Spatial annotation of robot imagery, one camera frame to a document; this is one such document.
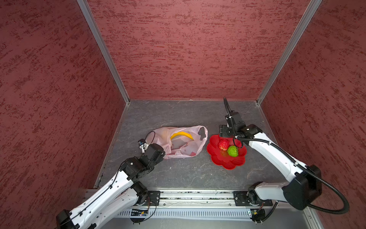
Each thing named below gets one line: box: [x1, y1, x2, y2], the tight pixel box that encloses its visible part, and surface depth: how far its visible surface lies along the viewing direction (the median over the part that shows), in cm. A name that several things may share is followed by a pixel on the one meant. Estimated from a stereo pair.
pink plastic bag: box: [144, 125, 209, 159], surface depth 85 cm
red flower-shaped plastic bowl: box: [206, 134, 247, 170], surface depth 90 cm
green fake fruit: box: [226, 145, 239, 158], surface depth 88 cm
